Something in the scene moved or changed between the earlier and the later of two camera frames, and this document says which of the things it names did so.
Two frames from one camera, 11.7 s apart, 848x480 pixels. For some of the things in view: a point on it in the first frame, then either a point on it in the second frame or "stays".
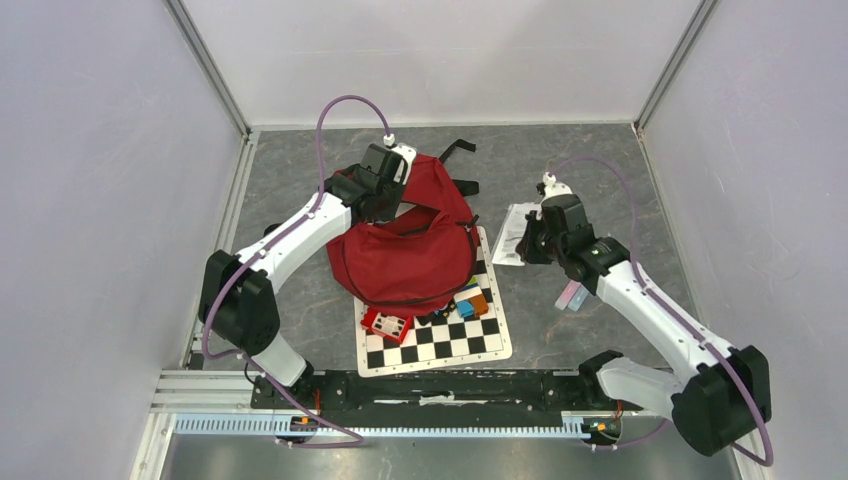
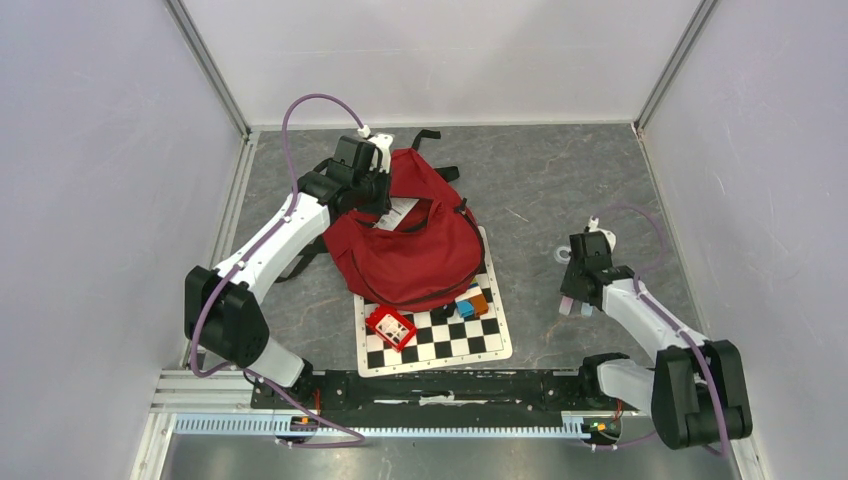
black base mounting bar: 437,398 stays
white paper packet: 519,214 to 401,208
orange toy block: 480,304 stays
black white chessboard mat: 444,341 stays
